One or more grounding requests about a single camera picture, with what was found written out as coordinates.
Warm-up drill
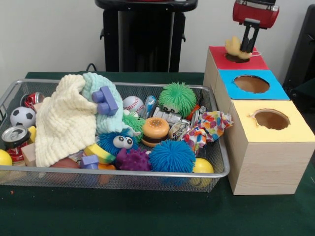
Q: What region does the large green spiky ball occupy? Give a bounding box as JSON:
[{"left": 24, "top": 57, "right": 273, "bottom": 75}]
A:
[{"left": 158, "top": 83, "right": 197, "bottom": 118}]

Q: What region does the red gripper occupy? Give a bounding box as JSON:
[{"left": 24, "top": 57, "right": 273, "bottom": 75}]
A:
[{"left": 232, "top": 1, "right": 280, "bottom": 54}]

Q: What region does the black chair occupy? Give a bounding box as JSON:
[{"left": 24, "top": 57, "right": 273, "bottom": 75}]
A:
[{"left": 282, "top": 4, "right": 315, "bottom": 118}]

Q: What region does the colourful dotted cloth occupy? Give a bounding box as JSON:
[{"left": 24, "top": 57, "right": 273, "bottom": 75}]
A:
[{"left": 183, "top": 110, "right": 233, "bottom": 155}]

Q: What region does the blue spiky rubber ball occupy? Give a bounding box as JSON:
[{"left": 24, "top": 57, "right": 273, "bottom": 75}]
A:
[{"left": 148, "top": 140, "right": 197, "bottom": 173}]

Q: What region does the black and white soccer ball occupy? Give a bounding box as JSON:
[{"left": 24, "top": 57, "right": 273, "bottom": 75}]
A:
[{"left": 9, "top": 107, "right": 37, "bottom": 128}]

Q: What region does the wooden box with three holes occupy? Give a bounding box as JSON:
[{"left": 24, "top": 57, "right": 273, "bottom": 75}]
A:
[{"left": 203, "top": 45, "right": 315, "bottom": 196}]

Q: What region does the cream muslin cloth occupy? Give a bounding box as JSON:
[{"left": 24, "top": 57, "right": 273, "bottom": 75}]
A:
[{"left": 35, "top": 74, "right": 98, "bottom": 168}]

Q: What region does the white baseball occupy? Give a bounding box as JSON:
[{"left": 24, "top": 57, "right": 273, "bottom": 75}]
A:
[{"left": 123, "top": 95, "right": 145, "bottom": 114}]

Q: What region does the yellow plush duck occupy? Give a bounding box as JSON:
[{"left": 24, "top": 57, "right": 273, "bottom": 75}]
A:
[{"left": 225, "top": 36, "right": 253, "bottom": 61}]

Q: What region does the silver wire mesh bin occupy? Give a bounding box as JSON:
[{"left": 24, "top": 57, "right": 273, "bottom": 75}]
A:
[{"left": 0, "top": 79, "right": 231, "bottom": 193}]

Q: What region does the purple plastic building block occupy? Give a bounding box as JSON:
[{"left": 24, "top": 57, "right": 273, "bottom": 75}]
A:
[{"left": 91, "top": 86, "right": 119, "bottom": 116}]

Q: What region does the blue fuzzy toy with eyes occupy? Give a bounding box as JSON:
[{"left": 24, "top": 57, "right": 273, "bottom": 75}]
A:
[{"left": 96, "top": 131, "right": 138, "bottom": 157}]

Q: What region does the purple spiky rubber ball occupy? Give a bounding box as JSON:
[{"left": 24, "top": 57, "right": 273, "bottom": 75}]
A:
[{"left": 116, "top": 147, "right": 151, "bottom": 172}]

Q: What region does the toy hamburger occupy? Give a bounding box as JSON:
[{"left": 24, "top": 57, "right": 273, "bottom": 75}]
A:
[{"left": 141, "top": 117, "right": 170, "bottom": 148}]

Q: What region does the dark green tablecloth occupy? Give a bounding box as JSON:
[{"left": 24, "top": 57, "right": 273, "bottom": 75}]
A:
[{"left": 0, "top": 71, "right": 315, "bottom": 236}]

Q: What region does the mint green muslin cloth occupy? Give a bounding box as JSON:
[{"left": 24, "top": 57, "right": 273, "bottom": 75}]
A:
[{"left": 81, "top": 72, "right": 135, "bottom": 136}]

